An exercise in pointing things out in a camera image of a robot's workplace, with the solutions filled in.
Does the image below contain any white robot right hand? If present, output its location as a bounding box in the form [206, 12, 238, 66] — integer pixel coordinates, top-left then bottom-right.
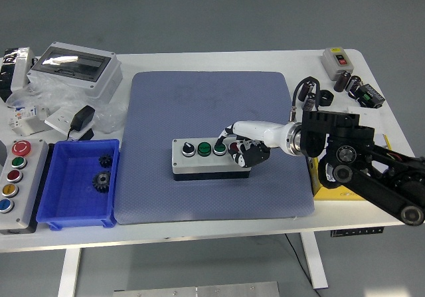
[213, 120, 292, 169]

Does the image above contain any grey four-control button box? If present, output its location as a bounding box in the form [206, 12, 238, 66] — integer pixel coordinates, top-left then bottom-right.
[171, 138, 252, 183]

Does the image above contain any grey five-button control station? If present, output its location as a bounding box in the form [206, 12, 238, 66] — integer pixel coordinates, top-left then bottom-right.
[0, 138, 50, 235]

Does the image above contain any black cylindrical capacitor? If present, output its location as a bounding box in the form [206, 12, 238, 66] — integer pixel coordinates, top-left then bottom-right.
[305, 92, 318, 112]
[345, 74, 363, 96]
[297, 79, 315, 103]
[333, 70, 352, 93]

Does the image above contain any black hex nut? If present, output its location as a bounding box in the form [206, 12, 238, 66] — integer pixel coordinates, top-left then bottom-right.
[317, 89, 334, 108]

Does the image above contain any blue-grey table mat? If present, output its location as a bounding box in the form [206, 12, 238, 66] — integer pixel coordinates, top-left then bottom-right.
[114, 70, 316, 226]

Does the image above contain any yellow and white cardboard box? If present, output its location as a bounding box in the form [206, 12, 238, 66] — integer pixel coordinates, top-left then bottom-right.
[308, 133, 393, 201]

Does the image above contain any black module green terminal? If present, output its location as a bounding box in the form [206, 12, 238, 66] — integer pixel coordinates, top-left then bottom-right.
[353, 83, 386, 110]

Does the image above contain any black table control panel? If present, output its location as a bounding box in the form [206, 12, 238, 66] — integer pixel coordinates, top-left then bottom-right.
[329, 226, 384, 239]

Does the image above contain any white table leg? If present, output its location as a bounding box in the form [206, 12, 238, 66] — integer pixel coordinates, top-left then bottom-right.
[57, 248, 82, 297]
[299, 231, 329, 290]

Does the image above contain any small black bevel gear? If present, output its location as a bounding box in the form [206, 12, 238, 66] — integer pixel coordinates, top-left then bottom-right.
[98, 153, 114, 169]

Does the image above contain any large black bevel gear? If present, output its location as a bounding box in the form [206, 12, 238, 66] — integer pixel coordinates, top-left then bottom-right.
[92, 170, 112, 193]

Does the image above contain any grey distribution box clear lid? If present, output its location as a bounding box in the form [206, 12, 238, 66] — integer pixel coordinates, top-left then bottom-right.
[26, 41, 124, 104]

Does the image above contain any silver metal plate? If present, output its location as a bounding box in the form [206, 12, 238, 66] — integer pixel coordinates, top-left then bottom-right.
[112, 280, 280, 297]

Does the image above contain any black power adapter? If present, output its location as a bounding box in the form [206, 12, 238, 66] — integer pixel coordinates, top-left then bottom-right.
[66, 104, 96, 142]

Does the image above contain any blue plastic bin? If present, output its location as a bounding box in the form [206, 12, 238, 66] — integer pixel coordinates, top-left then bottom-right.
[35, 139, 121, 230]

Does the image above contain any clear plastic bag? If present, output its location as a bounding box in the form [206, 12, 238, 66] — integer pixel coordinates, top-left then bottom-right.
[5, 76, 129, 135]

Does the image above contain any white circuit breaker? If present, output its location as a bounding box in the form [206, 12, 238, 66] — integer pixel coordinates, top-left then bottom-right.
[7, 105, 51, 137]

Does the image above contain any white rectangular box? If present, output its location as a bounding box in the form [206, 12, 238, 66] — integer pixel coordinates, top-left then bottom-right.
[10, 47, 37, 92]

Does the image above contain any black shiny package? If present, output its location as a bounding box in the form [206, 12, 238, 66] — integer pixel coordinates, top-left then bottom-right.
[0, 48, 21, 104]

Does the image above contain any grey two-button switch box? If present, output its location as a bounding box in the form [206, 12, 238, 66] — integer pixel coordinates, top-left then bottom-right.
[320, 47, 355, 82]

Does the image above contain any black cable under table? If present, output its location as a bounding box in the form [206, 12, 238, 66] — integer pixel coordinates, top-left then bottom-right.
[284, 233, 321, 297]

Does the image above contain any white wall socket panel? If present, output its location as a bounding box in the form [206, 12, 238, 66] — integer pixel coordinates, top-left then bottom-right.
[44, 107, 96, 142]

